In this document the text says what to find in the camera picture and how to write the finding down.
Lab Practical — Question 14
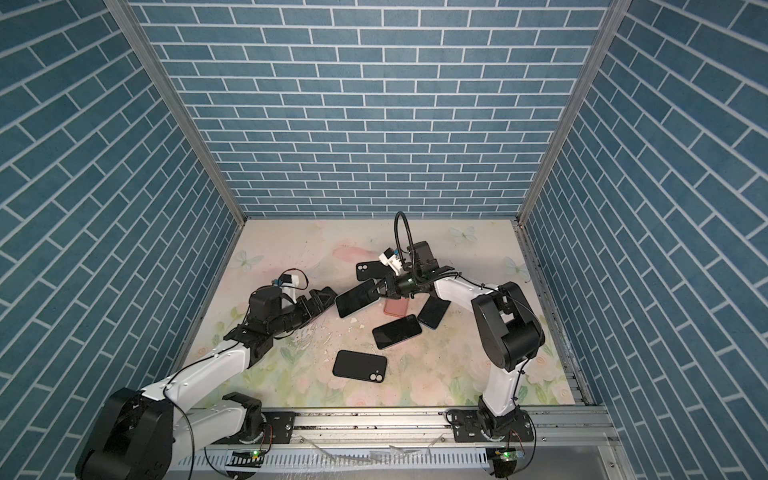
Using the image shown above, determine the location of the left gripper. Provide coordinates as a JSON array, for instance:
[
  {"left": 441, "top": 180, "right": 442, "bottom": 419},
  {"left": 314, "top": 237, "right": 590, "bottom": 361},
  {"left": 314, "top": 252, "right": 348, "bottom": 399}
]
[{"left": 267, "top": 290, "right": 335, "bottom": 339}]

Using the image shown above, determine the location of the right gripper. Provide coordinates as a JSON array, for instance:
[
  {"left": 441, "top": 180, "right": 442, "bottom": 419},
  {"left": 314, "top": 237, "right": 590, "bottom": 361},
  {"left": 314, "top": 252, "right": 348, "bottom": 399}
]
[{"left": 368, "top": 272, "right": 423, "bottom": 301}]

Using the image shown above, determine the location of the purple-edged black phone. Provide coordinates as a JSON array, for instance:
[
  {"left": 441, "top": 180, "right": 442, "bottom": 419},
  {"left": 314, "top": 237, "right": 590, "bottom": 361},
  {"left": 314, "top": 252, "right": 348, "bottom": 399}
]
[{"left": 335, "top": 279, "right": 380, "bottom": 318}]

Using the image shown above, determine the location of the black phone case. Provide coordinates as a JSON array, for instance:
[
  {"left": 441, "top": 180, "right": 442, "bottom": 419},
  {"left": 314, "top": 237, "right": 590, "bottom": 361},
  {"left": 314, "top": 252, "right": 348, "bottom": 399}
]
[
  {"left": 355, "top": 260, "right": 392, "bottom": 282},
  {"left": 332, "top": 350, "right": 388, "bottom": 383}
]

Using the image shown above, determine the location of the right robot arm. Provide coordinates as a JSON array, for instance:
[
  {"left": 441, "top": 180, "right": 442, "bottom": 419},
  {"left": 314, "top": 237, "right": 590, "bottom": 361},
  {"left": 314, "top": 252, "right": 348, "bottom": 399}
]
[{"left": 376, "top": 241, "right": 546, "bottom": 440}]

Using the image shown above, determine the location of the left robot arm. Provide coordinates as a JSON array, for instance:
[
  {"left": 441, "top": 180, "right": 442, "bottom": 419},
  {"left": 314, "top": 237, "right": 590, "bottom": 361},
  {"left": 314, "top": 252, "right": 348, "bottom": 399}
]
[{"left": 75, "top": 285, "right": 337, "bottom": 479}]

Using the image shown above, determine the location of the pink phone case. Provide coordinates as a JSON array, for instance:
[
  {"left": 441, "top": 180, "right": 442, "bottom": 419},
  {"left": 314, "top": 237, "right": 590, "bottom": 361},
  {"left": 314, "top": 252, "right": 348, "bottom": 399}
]
[{"left": 383, "top": 298, "right": 409, "bottom": 318}]

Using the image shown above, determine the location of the blue-edged black phone right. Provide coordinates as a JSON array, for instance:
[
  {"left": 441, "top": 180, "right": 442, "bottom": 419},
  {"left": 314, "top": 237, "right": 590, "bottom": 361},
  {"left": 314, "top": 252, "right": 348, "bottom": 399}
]
[{"left": 417, "top": 296, "right": 450, "bottom": 330}]

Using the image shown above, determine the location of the black phone lower centre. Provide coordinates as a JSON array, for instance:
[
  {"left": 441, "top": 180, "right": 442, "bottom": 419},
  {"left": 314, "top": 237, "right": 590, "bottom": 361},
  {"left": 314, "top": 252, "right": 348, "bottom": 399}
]
[{"left": 372, "top": 315, "right": 422, "bottom": 350}]

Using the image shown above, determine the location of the right camera black cable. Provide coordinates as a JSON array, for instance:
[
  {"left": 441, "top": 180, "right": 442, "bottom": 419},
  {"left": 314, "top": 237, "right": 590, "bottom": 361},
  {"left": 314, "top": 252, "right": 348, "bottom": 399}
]
[{"left": 393, "top": 211, "right": 418, "bottom": 271}]

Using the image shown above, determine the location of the camera black cable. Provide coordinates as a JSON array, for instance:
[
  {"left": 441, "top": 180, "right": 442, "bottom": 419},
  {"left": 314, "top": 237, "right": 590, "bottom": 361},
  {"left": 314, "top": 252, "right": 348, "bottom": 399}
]
[
  {"left": 278, "top": 268, "right": 310, "bottom": 292},
  {"left": 393, "top": 211, "right": 418, "bottom": 271}
]

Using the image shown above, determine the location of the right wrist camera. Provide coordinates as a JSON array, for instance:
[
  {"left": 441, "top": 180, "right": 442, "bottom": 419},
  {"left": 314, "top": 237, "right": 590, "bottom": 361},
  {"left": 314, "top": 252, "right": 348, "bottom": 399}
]
[{"left": 379, "top": 248, "right": 405, "bottom": 276}]

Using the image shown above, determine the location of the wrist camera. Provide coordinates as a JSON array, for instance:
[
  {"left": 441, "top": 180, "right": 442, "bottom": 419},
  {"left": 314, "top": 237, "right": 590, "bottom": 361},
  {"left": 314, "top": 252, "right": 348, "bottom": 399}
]
[
  {"left": 272, "top": 273, "right": 301, "bottom": 290},
  {"left": 379, "top": 248, "right": 405, "bottom": 276}
]

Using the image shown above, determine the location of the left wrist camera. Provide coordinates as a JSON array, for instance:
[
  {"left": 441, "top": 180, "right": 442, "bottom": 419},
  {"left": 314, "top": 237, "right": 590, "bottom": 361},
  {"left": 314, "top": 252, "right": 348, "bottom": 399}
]
[{"left": 272, "top": 273, "right": 301, "bottom": 290}]

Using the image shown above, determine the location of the left camera black cable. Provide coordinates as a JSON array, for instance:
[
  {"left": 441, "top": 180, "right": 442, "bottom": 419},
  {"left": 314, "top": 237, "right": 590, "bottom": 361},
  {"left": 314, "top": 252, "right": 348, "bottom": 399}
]
[{"left": 278, "top": 268, "right": 310, "bottom": 292}]

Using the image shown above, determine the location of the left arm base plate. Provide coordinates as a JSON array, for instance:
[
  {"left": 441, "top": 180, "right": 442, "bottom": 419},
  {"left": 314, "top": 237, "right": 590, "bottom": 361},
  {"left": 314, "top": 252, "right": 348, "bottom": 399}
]
[{"left": 236, "top": 411, "right": 296, "bottom": 445}]

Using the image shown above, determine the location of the aluminium front rail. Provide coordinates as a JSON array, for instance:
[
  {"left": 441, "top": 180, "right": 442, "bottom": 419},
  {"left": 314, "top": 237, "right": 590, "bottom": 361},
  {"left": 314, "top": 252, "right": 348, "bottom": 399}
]
[{"left": 179, "top": 407, "right": 601, "bottom": 451}]

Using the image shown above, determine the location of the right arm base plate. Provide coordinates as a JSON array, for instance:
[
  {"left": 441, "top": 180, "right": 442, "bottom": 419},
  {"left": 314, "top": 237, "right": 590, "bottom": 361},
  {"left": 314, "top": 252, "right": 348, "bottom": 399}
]
[{"left": 445, "top": 407, "right": 535, "bottom": 443}]

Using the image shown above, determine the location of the white slotted cable duct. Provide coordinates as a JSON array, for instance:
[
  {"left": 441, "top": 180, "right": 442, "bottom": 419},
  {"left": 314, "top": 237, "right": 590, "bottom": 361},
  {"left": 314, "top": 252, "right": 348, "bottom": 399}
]
[{"left": 170, "top": 447, "right": 489, "bottom": 473}]

